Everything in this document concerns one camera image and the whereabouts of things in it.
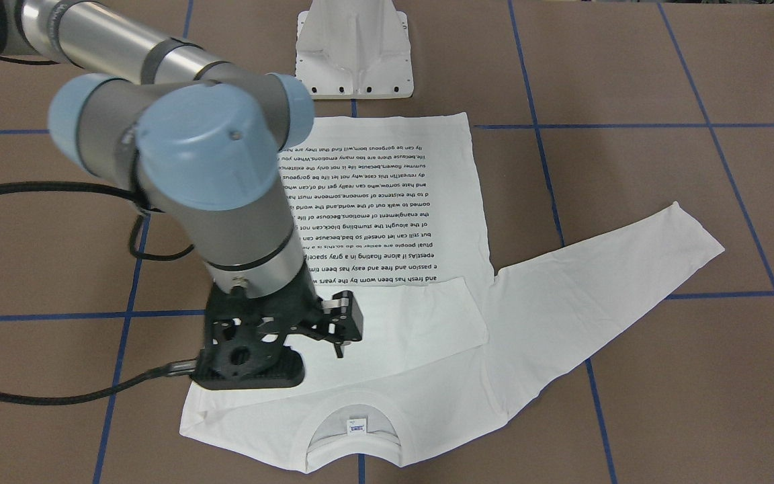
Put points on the white camera post with base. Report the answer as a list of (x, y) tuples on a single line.
[(354, 50)]

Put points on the white long-sleeve printed shirt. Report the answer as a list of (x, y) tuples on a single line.
[(392, 209)]

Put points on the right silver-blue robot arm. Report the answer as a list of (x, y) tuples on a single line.
[(196, 135)]

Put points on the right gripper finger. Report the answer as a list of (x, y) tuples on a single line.
[(338, 320)]

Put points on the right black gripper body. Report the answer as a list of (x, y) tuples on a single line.
[(349, 324)]

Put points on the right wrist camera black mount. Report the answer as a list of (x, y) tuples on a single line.
[(236, 357)]

